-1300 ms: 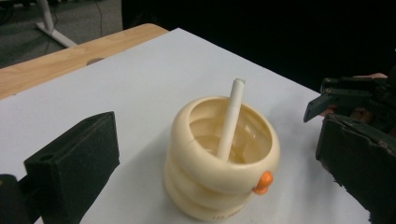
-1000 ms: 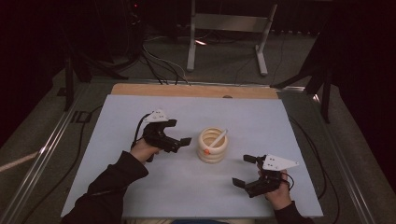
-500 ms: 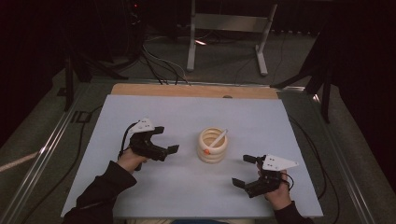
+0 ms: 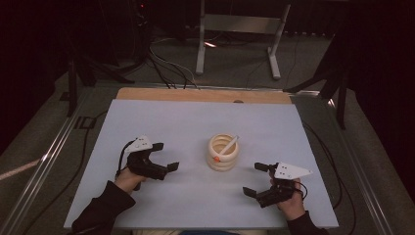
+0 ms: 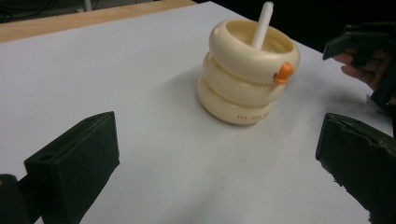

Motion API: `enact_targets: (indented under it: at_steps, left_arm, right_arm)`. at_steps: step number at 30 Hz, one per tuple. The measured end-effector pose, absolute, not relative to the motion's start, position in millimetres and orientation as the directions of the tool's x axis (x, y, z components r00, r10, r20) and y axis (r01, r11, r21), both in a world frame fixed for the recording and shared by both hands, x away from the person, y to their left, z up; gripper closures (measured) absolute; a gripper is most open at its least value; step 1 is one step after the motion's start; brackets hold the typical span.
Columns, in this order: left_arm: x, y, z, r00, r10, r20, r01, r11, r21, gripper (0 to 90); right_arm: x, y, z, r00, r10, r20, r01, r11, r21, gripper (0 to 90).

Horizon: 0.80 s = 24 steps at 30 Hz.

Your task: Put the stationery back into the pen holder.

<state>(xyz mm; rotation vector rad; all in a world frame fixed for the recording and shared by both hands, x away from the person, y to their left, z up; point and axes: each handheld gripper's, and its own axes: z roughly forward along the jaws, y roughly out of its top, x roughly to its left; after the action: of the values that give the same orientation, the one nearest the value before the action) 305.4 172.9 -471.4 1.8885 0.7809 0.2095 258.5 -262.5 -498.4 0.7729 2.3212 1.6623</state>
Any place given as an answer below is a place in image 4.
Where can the pale blue table sheet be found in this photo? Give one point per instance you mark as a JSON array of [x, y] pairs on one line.
[[195, 124]]

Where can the cream ribbed pen holder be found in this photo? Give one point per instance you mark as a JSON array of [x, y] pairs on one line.
[[223, 161]]

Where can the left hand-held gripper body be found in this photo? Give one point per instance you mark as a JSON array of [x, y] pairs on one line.
[[143, 164]]

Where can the person's left hand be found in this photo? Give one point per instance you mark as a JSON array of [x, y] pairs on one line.
[[125, 181]]

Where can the metal floor rail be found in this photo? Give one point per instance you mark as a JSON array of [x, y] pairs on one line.
[[49, 156], [355, 163]]

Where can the black tripod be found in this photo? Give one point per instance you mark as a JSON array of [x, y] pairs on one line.
[[72, 84], [341, 98]]

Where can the grey metal stand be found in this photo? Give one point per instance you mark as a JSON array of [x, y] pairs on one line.
[[241, 24]]

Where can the person's right hand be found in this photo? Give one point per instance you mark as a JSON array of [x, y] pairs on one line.
[[292, 209]]

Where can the white pen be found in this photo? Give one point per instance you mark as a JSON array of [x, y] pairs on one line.
[[229, 145]]

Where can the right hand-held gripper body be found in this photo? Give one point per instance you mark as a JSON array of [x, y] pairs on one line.
[[280, 191]]

